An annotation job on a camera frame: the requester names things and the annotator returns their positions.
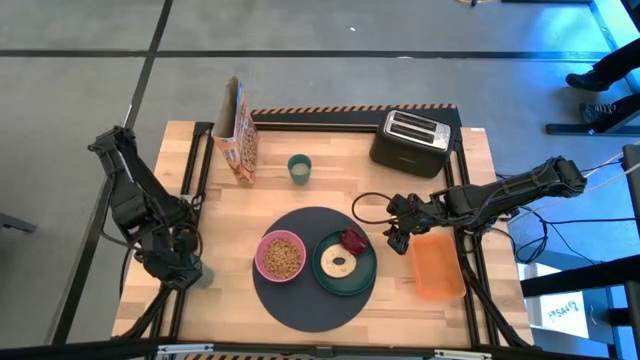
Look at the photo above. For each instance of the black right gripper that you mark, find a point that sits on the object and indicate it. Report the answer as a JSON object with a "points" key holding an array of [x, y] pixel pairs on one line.
{"points": [[415, 215]]}

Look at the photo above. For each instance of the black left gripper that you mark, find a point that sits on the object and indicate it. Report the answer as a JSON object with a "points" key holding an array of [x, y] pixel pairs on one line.
{"points": [[172, 262]]}

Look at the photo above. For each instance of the teal faceted glass tumbler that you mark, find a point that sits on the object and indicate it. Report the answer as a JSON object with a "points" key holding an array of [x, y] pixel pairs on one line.
{"points": [[206, 277]]}

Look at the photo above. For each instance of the orange plastic tray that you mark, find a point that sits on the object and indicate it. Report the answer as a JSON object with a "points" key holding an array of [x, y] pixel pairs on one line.
{"points": [[437, 270]]}

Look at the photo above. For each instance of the pink bowl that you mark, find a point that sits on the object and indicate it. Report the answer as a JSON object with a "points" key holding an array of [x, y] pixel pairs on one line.
{"points": [[259, 256]]}

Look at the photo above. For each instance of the toasted bagel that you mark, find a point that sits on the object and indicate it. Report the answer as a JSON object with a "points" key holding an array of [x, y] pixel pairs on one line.
{"points": [[327, 262]]}

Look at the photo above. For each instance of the brown cereal pieces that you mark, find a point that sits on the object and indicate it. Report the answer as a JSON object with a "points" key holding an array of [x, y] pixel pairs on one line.
{"points": [[281, 258]]}

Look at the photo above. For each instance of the small green cup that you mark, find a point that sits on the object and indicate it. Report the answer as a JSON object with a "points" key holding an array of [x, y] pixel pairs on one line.
{"points": [[299, 181]]}

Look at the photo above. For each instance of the orange Cheerios cereal box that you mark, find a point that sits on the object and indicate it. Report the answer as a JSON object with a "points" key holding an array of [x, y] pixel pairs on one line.
{"points": [[240, 145]]}

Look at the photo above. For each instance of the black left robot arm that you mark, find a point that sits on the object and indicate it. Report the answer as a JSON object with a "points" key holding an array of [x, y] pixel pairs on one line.
{"points": [[127, 200]]}

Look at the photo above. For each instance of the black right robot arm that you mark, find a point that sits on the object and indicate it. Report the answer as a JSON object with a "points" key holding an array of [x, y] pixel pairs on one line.
{"points": [[500, 197]]}

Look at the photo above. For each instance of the black and silver toaster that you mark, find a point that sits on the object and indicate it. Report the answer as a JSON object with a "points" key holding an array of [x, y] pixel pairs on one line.
{"points": [[400, 157]]}

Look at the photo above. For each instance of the dark green plate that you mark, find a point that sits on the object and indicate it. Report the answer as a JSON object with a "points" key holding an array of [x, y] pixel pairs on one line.
{"points": [[365, 280]]}

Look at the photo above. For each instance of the black orange hazard tape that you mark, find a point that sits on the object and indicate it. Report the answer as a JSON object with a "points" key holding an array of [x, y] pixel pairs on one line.
{"points": [[225, 357]]}

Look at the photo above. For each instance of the white milk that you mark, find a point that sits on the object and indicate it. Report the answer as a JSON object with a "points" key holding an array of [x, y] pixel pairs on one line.
{"points": [[300, 171]]}

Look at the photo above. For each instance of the black orange hazard striped panel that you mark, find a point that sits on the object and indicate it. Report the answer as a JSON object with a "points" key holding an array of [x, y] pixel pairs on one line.
{"points": [[325, 119]]}

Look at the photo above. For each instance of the round black placemat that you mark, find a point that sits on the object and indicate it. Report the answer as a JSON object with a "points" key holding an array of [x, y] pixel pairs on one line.
{"points": [[305, 310]]}

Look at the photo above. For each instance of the grey chair foot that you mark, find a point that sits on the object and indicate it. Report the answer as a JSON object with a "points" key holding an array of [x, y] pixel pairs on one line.
{"points": [[15, 223]]}

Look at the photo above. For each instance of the white labelled box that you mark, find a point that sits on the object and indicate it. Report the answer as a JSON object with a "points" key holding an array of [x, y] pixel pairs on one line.
{"points": [[565, 315]]}

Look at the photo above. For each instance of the black desk foot bar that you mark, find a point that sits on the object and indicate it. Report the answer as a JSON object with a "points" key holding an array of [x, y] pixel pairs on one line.
{"points": [[575, 129]]}

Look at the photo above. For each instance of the person's shoe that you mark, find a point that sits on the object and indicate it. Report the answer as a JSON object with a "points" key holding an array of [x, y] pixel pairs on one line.
{"points": [[597, 112], [585, 81]]}

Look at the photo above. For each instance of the person's leg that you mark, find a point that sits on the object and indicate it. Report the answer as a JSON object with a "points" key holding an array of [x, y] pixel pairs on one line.
{"points": [[625, 112], [622, 62]]}

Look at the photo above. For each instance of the silver metal bracket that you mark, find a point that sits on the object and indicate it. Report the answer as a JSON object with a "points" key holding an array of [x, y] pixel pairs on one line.
{"points": [[185, 348], [462, 354]]}

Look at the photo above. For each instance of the black metal table frame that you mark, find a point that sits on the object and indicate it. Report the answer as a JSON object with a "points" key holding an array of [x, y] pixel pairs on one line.
{"points": [[202, 127]]}

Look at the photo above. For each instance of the black desk frame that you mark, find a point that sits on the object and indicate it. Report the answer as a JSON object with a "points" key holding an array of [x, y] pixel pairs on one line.
{"points": [[575, 277]]}

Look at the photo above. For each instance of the grey metal post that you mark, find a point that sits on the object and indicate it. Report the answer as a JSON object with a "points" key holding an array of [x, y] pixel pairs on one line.
{"points": [[632, 190]]}

